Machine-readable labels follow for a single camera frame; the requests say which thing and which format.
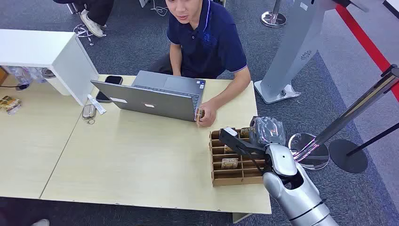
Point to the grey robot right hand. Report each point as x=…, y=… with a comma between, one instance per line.
x=268, y=131

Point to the person's left hand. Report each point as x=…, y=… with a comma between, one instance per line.
x=209, y=113

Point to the person's right forearm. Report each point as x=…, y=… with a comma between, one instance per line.
x=176, y=62

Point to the person's left forearm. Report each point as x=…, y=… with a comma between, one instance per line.
x=233, y=90

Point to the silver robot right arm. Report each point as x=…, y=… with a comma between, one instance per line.
x=280, y=159

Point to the cardboard card organizer box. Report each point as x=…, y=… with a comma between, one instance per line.
x=237, y=180

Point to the seated person in background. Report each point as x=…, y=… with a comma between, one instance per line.
x=99, y=12

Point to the grey laptop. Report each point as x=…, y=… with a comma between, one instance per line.
x=149, y=103

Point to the black stanchion with disc base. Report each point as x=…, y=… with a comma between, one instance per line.
x=347, y=156

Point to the chrome stanchion with mirrored base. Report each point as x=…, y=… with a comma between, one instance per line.
x=352, y=110

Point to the grey kiosk stand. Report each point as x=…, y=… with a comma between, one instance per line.
x=293, y=46

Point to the black smartphone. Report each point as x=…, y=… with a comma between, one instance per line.
x=113, y=79

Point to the chrome stanchion with domed base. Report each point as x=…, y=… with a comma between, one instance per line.
x=273, y=19

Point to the small white tube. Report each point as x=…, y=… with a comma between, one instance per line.
x=96, y=105

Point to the red barrier belt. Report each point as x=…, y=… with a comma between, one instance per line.
x=364, y=40

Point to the white round container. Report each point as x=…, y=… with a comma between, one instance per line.
x=60, y=85

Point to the clear plastic bottle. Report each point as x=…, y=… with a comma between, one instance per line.
x=20, y=75
x=38, y=75

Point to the white shelf unit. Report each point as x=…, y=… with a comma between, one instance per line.
x=37, y=46

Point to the white shoe tip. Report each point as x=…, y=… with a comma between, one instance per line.
x=42, y=223

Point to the brown snack packet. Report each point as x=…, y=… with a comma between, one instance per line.
x=9, y=104

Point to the brown cardboard box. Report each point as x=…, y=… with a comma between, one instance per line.
x=3, y=75

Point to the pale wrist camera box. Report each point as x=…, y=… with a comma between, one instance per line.
x=231, y=131

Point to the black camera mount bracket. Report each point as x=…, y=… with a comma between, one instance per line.
x=237, y=144

